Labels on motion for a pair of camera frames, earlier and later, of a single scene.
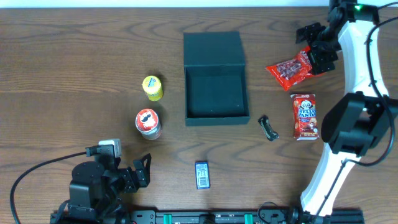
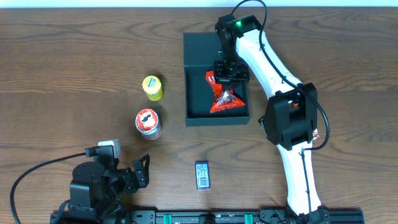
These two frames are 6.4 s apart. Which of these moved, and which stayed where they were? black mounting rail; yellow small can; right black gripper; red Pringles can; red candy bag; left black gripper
Moved: right black gripper; red candy bag
Stayed: red Pringles can; yellow small can; black mounting rail; left black gripper
